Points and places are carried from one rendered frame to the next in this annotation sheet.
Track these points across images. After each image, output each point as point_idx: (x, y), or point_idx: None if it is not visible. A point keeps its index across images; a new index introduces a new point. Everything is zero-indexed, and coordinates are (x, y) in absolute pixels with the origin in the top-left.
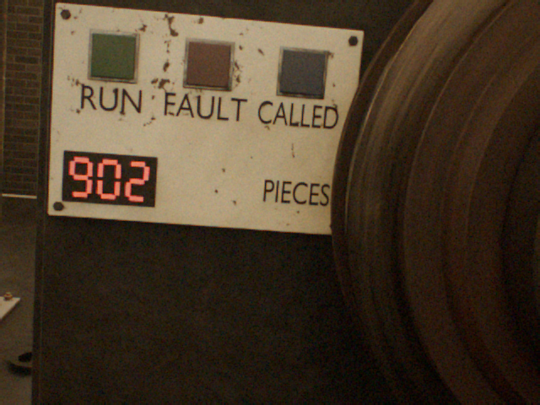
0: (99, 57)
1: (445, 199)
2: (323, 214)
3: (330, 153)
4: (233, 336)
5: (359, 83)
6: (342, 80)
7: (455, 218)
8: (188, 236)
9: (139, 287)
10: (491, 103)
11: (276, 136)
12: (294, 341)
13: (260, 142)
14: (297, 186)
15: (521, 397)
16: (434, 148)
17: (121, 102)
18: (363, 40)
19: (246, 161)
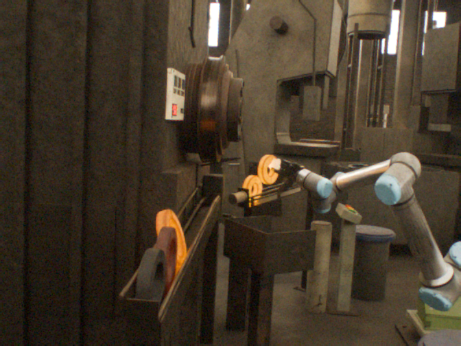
0: (175, 81)
1: (222, 107)
2: (182, 115)
3: (183, 101)
4: (173, 147)
5: None
6: None
7: (224, 110)
8: (171, 123)
9: (169, 136)
10: (225, 91)
11: (181, 98)
12: (175, 147)
13: (180, 99)
14: (182, 109)
15: (226, 139)
16: (221, 99)
17: (175, 91)
18: None
19: (180, 104)
